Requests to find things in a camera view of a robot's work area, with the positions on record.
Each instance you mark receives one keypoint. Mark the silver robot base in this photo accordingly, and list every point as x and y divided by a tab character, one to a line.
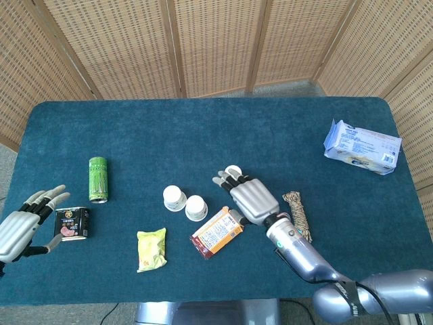
203	315

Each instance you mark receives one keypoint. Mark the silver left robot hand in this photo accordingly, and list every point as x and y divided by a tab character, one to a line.
17	233

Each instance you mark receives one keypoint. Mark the white cup large blue flower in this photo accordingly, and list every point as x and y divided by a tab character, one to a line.
232	169

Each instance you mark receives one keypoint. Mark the white cup green fern print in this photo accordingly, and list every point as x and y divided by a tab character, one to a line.
195	204

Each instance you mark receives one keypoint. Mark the black luncheon meat tin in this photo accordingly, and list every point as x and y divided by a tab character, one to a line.
71	223

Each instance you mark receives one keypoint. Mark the blue-white tissue pack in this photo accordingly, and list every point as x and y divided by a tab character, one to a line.
362	147

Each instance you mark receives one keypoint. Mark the blue felt table cover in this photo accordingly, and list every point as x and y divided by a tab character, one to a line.
203	135

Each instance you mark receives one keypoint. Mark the yellow-green snack bag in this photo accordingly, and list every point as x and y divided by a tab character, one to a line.
151	250

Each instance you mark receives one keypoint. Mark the green energy drink can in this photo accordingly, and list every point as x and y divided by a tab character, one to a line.
98	179

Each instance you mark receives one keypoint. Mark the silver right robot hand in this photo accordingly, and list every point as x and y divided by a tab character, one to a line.
253	199

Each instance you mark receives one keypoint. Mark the orange and maroon cardboard box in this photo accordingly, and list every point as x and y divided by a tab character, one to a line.
216	237

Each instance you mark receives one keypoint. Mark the white cup blue-green flower print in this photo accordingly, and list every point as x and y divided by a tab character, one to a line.
173	196

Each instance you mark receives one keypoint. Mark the woven bamboo folding screen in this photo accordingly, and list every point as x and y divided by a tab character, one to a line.
216	40

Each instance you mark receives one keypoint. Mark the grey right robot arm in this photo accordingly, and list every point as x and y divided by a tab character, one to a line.
297	247

